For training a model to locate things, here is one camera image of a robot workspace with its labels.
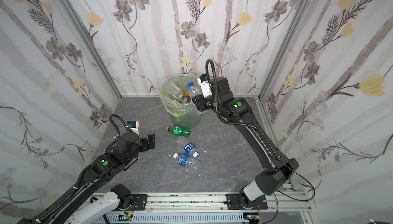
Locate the green lined waste bin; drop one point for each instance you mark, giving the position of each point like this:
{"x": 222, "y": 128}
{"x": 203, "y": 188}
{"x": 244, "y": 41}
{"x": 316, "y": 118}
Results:
{"x": 181, "y": 111}

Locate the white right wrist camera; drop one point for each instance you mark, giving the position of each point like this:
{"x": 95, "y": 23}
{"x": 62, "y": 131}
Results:
{"x": 204, "y": 85}

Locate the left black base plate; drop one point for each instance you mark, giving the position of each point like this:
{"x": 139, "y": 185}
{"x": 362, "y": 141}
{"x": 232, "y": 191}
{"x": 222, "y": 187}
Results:
{"x": 139, "y": 202}

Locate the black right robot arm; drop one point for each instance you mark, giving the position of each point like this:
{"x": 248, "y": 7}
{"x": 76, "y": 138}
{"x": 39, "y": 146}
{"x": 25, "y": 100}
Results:
{"x": 277, "y": 168}

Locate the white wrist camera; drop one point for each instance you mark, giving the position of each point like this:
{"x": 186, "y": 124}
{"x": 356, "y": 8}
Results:
{"x": 133, "y": 126}
{"x": 204, "y": 85}

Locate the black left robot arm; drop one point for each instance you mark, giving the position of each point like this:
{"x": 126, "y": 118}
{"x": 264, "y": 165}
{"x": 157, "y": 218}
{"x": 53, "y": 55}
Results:
{"x": 117, "y": 157}

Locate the clear bottle blue label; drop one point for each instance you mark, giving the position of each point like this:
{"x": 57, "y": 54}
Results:
{"x": 187, "y": 147}
{"x": 193, "y": 91}
{"x": 186, "y": 161}

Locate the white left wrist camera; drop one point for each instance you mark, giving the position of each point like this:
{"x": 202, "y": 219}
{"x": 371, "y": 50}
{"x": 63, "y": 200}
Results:
{"x": 133, "y": 126}

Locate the orange red tea bottle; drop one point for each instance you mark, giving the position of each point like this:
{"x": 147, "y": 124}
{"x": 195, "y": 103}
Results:
{"x": 187, "y": 95}

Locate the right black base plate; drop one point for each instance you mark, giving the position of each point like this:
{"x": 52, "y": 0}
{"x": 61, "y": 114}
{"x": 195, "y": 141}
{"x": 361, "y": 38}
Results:
{"x": 237, "y": 201}

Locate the white slotted cable duct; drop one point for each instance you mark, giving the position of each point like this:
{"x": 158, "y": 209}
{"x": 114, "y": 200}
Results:
{"x": 178, "y": 218}

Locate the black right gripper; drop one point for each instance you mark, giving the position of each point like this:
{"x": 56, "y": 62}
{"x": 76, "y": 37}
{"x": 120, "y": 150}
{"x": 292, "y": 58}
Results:
{"x": 200, "y": 101}

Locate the aluminium mounting rail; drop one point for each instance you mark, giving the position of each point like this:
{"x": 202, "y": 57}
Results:
{"x": 214, "y": 202}

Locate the green bottle yellow cap top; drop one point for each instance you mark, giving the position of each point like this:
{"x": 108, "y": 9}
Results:
{"x": 178, "y": 131}

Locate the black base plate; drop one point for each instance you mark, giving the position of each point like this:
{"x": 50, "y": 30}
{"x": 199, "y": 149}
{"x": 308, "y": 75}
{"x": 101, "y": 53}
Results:
{"x": 237, "y": 201}
{"x": 139, "y": 202}

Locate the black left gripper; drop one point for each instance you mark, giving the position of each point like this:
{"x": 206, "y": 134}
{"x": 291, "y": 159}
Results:
{"x": 146, "y": 142}

